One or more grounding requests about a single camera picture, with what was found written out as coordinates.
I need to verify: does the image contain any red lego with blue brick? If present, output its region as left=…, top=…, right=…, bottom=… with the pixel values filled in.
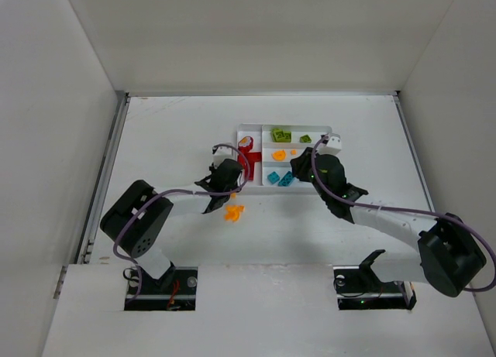
left=237, top=149, right=250, bottom=178

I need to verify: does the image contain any red rectangular lego brick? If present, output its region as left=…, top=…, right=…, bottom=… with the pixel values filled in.
left=249, top=163, right=260, bottom=181

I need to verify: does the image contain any red flower lego piece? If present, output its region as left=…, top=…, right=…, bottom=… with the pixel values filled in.
left=238, top=136, right=254, bottom=153

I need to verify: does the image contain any teal square lego brick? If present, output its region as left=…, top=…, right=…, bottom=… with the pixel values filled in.
left=267, top=171, right=280, bottom=185

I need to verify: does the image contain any orange lego cluster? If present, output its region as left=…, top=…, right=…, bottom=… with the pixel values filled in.
left=224, top=205, right=245, bottom=222

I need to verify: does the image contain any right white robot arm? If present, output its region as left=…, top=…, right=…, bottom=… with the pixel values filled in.
left=290, top=147, right=495, bottom=297

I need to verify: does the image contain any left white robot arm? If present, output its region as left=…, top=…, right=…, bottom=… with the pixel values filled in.
left=100, top=159, right=243, bottom=288

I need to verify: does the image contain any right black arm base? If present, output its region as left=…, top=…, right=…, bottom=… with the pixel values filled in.
left=332, top=249, right=417, bottom=311

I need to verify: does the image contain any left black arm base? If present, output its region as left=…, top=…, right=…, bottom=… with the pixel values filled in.
left=122, top=266, right=198, bottom=312

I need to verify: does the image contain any white divided sorting tray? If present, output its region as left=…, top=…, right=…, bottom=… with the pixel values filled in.
left=236, top=123, right=341, bottom=195

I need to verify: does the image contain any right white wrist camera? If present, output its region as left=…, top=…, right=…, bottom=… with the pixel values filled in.
left=319, top=134, right=343, bottom=156

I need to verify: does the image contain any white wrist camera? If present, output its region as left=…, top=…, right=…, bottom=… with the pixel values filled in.
left=212, top=146, right=233, bottom=167
left=319, top=134, right=343, bottom=156

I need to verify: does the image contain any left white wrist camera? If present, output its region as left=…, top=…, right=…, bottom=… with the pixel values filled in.
left=212, top=146, right=233, bottom=167

